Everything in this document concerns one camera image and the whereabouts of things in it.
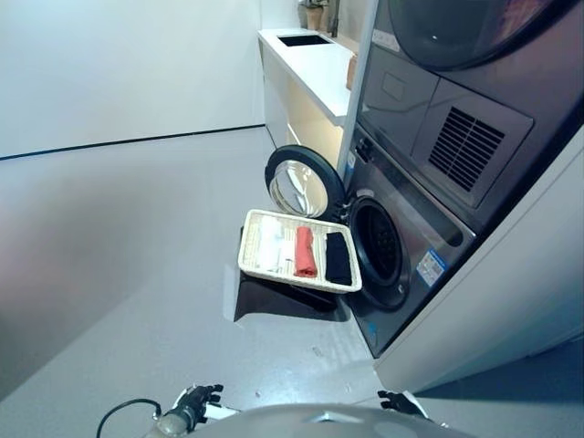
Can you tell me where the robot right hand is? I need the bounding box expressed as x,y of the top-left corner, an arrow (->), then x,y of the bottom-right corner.
377,390 -> 429,419

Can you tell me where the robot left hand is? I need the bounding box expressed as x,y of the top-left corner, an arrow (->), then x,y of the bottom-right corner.
172,383 -> 224,422

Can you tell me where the grey front-load washing machine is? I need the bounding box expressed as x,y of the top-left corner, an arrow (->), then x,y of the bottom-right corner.
340,123 -> 477,360

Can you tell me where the round washing machine door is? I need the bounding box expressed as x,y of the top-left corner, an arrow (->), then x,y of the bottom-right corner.
263,144 -> 344,224

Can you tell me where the grey robot torso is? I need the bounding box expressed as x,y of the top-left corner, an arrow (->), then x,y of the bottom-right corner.
181,402 -> 462,438

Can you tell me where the white cabinet side panel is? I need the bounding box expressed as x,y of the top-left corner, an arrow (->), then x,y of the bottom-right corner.
372,131 -> 584,394

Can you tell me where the black folded cloth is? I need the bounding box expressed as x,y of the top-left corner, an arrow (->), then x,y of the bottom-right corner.
324,232 -> 353,285

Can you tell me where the white folded cloth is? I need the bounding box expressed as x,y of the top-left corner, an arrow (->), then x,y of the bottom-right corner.
255,219 -> 297,274

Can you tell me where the red folded cloth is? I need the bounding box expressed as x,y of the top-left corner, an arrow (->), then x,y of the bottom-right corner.
293,226 -> 318,278

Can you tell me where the white woven laundry basket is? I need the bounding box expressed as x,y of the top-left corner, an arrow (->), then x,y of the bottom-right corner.
237,209 -> 363,294

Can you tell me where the white counter cabinet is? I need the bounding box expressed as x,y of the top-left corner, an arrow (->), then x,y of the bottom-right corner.
256,27 -> 361,172

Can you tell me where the grey stacked dryer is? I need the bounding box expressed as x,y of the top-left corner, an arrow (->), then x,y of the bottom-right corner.
355,0 -> 584,235

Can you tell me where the black countertop sink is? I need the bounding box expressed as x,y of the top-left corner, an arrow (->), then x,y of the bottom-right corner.
276,33 -> 332,47

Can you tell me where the potted plant in vase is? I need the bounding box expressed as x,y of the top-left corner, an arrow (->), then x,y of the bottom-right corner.
298,0 -> 330,32

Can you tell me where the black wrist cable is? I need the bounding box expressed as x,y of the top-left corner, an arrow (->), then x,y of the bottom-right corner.
95,398 -> 162,438

